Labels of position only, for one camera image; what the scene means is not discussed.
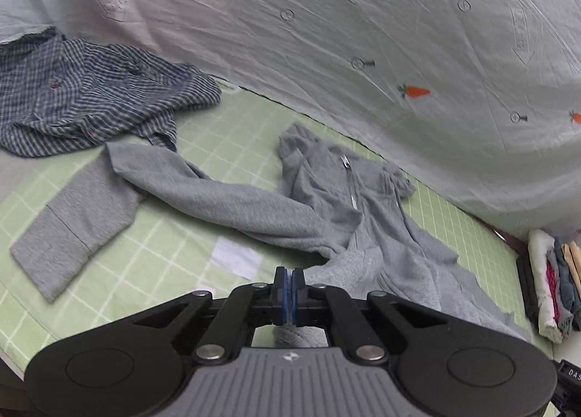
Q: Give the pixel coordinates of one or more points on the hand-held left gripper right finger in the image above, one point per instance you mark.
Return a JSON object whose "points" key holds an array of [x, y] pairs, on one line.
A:
{"points": [[297, 296]]}

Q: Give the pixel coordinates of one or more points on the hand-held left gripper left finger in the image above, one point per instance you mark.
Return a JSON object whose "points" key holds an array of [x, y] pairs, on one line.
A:
{"points": [[283, 296]]}

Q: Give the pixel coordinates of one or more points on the grey zip hoodie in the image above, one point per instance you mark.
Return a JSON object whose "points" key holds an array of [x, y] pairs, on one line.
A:
{"points": [[254, 208]]}

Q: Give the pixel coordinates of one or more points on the stack of folded clothes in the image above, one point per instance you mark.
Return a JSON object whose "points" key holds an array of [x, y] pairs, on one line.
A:
{"points": [[556, 281]]}

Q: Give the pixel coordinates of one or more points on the green checked bed sheet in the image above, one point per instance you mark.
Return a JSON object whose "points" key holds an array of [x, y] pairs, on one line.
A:
{"points": [[181, 271]]}

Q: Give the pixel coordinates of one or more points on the white carrot print sheet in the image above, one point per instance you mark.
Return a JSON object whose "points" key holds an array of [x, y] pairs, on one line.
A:
{"points": [[345, 22]]}

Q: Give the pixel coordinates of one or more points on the blue plaid shirt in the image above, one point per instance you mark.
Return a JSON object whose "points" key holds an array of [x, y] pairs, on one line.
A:
{"points": [[81, 94]]}

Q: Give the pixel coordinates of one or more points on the dark red bed frame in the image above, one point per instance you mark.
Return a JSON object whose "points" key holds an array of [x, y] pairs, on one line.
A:
{"points": [[507, 242]]}

